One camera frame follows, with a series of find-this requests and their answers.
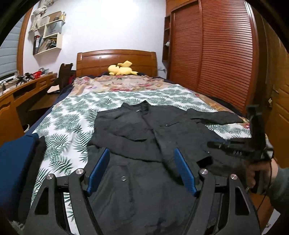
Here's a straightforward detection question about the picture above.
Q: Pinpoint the wooden door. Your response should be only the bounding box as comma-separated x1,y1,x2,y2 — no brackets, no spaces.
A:
260,14,289,169

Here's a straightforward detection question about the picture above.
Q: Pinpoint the black jacket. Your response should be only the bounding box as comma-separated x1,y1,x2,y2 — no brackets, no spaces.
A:
87,101,245,235

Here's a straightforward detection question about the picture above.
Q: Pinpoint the grey window blind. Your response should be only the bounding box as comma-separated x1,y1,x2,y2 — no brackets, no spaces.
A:
0,21,24,78

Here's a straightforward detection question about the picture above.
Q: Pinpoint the white wall shelf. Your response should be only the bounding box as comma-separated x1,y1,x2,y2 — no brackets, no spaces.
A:
33,10,66,55

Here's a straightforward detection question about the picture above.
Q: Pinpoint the dark blue cloth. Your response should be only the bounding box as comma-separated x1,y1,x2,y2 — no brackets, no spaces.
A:
0,133,40,223

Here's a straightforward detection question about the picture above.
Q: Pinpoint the wooden desk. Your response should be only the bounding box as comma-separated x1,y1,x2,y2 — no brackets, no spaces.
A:
0,72,58,148

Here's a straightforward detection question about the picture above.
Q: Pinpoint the wooden louvred wardrobe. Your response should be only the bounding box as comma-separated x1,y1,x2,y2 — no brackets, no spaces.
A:
161,0,260,114

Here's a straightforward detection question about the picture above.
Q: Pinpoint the wooden bed headboard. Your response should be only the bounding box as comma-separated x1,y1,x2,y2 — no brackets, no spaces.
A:
76,49,158,78

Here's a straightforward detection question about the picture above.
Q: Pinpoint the floral blanket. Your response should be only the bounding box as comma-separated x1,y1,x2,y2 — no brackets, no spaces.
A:
72,75,252,131

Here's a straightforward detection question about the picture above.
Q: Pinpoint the yellow plush toy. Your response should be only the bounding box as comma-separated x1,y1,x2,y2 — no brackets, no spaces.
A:
108,60,139,76

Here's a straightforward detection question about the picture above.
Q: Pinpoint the metal door handle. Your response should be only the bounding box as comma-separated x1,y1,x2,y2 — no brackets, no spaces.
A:
267,89,279,107

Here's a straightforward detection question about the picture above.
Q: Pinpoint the dark wooden chair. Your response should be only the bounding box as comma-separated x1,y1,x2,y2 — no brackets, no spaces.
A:
46,63,76,94

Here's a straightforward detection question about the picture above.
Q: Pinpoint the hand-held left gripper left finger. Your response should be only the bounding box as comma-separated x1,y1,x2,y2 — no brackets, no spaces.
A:
23,148,111,235

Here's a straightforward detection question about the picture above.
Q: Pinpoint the person's right hand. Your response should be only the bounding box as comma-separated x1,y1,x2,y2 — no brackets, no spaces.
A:
246,158,280,194

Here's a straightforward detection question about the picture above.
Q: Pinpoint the white cloth bundle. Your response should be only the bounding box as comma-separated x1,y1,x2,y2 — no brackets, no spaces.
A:
29,5,49,32

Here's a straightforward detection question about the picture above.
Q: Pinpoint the black tool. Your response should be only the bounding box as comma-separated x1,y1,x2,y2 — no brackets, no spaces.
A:
15,72,35,87

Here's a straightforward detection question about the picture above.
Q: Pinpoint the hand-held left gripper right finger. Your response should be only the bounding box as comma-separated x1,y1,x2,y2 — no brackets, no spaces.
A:
174,148,263,235

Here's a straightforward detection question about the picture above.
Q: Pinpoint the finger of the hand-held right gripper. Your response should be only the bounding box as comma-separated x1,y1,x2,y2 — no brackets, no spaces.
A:
207,140,229,152

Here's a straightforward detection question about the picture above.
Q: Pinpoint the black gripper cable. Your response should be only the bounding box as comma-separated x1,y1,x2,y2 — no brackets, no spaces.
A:
257,158,275,211

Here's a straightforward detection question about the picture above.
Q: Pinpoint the leaf print bedsheet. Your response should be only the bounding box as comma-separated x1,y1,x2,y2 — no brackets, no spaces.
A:
31,87,252,235

